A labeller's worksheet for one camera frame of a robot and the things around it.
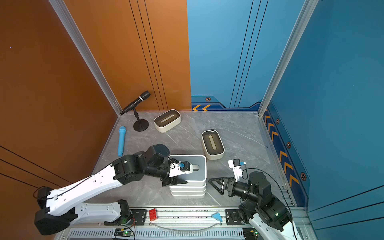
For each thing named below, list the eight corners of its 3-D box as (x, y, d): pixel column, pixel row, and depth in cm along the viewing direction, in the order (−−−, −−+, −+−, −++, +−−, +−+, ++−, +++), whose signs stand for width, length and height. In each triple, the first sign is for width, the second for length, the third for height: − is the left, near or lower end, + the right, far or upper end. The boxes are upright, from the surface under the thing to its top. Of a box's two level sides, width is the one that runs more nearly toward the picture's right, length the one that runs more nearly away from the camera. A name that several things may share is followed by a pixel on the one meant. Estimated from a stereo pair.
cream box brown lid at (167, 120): (163, 135, 108) (161, 129, 102) (153, 126, 114) (151, 119, 108) (184, 121, 117) (183, 115, 111) (174, 113, 123) (173, 107, 117)
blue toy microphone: (117, 157, 97) (115, 154, 94) (121, 129, 112) (119, 126, 109) (123, 156, 98) (120, 153, 95) (126, 129, 112) (124, 125, 109)
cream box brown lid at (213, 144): (206, 161, 94) (207, 157, 89) (200, 136, 107) (200, 130, 102) (225, 158, 96) (227, 153, 90) (217, 133, 108) (218, 128, 103)
